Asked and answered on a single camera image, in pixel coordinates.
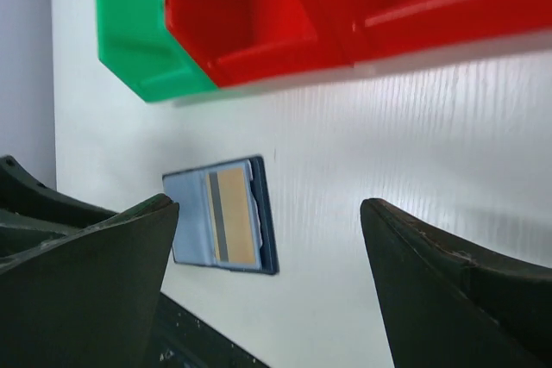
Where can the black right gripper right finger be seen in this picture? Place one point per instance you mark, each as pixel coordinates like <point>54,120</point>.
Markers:
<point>448,302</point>

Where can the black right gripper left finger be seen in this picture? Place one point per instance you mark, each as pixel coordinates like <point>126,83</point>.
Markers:
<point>85,299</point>

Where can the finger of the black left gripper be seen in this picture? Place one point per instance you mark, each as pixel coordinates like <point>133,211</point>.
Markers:
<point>33,214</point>

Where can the blue leather card holder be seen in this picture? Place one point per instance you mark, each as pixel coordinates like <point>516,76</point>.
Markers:
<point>193,242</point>

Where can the gold striped card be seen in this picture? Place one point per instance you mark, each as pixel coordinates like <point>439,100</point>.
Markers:
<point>233,232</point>

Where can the green plastic bin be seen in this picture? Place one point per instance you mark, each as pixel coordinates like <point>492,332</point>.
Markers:
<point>135,45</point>

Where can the red plastic bin middle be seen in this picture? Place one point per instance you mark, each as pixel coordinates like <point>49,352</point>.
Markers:
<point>240,41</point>

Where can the red plastic bin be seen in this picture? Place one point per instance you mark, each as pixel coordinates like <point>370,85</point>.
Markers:
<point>431,6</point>
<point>240,41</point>

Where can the red plastic bin right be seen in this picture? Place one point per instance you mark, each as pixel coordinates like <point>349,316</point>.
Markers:
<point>431,6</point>

